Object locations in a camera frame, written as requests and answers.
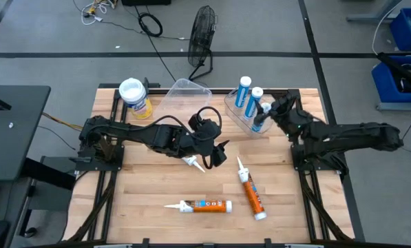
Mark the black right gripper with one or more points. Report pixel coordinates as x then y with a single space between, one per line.
289 122

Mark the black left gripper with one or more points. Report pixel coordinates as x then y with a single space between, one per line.
208 136

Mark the blue silicone tube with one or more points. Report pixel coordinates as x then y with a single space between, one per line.
242 94
252 105
266 107

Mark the brown orange sealant tube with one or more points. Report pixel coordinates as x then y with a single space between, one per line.
191 160

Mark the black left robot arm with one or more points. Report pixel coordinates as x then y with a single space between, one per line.
139 132

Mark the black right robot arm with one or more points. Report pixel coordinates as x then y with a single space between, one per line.
356 137

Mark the yellow Lysol wipes canister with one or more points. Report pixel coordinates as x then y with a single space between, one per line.
133 91

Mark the clear plastic bin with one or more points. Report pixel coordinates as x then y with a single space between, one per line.
186 100
239 120

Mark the black floor fan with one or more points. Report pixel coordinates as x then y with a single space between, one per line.
201 34

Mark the blue storage bin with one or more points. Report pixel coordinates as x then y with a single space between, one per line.
403 38
384 86

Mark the grey desk base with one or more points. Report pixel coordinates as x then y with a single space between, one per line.
367 17

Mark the black equipment pile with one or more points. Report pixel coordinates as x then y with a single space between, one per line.
408 74

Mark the black case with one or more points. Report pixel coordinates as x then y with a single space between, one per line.
146 2

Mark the black desk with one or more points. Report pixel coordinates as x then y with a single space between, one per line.
16 137

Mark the black caster wheel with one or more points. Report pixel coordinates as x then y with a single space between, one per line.
30 232

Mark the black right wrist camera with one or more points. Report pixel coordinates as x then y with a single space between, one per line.
285 101

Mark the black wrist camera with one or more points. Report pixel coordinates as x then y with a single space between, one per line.
285 101
195 121

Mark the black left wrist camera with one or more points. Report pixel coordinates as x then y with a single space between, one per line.
195 121

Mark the black aluminium table frame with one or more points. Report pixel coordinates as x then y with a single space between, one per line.
116 98

